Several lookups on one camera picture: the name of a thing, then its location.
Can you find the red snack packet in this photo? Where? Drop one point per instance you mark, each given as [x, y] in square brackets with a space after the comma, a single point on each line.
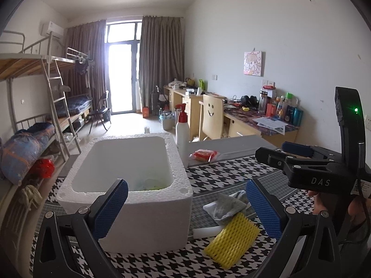
[204, 155]

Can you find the papers on desk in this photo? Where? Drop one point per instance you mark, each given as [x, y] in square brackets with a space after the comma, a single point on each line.
[271, 125]

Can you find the person's right hand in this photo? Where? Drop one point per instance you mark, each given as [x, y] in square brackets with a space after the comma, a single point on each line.
[355, 209]

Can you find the white styrofoam box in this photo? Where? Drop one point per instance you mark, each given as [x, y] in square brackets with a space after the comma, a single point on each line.
[157, 212]

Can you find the grey cloth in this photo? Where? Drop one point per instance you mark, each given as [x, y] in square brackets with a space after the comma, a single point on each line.
[227, 206]

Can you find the houndstooth tablecloth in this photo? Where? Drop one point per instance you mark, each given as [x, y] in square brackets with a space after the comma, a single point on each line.
[227, 176]

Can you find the black folding chair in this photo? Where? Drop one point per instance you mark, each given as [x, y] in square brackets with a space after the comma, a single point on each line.
[102, 113]

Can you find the white pump lotion bottle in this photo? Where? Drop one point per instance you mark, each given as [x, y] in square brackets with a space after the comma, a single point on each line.
[182, 134]

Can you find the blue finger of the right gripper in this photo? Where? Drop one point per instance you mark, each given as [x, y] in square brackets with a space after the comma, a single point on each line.
[298, 149]
[279, 160]

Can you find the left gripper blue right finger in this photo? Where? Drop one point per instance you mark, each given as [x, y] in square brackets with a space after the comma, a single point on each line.
[310, 238]

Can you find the air conditioner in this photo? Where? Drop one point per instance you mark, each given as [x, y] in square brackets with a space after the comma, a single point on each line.
[50, 27]

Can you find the bundled blue quilt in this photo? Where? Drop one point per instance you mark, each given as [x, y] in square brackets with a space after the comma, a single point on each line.
[23, 149]

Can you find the right brown curtain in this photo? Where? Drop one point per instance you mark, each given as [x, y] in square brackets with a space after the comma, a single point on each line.
[161, 58]

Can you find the white foam roll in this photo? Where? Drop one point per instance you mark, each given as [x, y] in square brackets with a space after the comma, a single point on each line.
[206, 232]

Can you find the wooden smiley chair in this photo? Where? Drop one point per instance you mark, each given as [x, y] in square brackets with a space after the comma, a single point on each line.
[212, 118]

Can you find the yellow foam fruit net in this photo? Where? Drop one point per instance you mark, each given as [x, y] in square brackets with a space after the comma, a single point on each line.
[229, 246]

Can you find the wooden desk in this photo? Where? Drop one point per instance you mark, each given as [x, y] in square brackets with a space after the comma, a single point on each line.
[236, 121]

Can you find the cartoon wall picture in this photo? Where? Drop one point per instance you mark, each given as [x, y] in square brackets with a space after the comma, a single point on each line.
[253, 63]

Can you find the brown curtain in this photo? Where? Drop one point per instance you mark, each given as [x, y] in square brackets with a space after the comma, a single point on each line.
[88, 76]
[161, 58]

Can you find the left brown curtain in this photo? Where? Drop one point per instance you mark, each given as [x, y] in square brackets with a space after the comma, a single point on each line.
[88, 76]

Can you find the grey bucket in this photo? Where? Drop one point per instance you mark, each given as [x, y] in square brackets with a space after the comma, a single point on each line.
[167, 120]

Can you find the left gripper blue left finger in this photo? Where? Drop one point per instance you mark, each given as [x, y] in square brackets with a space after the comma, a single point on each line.
[54, 256]

